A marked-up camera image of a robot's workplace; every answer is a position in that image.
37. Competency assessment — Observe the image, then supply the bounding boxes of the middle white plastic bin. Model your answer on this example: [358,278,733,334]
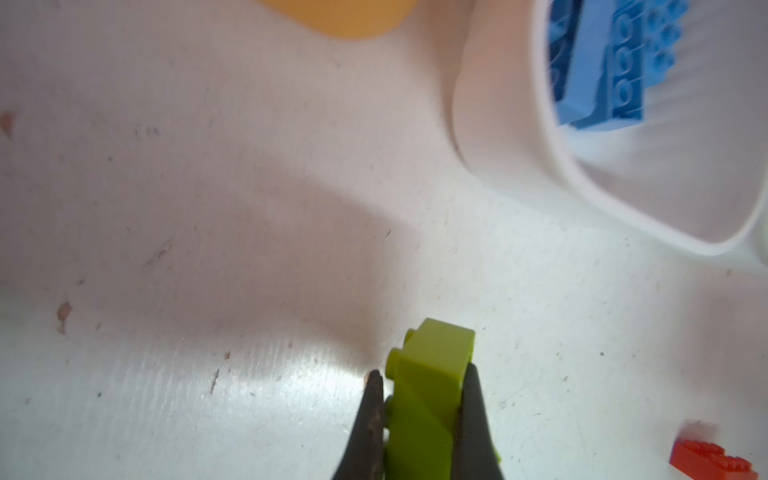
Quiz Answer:
[452,1,767,256]

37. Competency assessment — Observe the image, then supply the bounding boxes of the red lego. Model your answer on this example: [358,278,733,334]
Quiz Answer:
[669,439,759,480]

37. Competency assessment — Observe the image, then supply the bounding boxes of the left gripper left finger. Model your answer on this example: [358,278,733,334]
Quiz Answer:
[332,370,386,480]

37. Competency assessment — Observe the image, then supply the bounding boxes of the blue lego cluster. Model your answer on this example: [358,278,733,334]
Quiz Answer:
[547,0,582,102]

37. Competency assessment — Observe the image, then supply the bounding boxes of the yellow plastic bin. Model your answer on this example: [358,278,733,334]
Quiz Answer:
[263,0,418,40]

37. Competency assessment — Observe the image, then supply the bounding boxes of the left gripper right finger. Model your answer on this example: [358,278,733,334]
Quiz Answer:
[450,363,504,480]

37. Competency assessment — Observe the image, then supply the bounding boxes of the green lego cluster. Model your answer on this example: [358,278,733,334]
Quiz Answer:
[384,318,475,479]

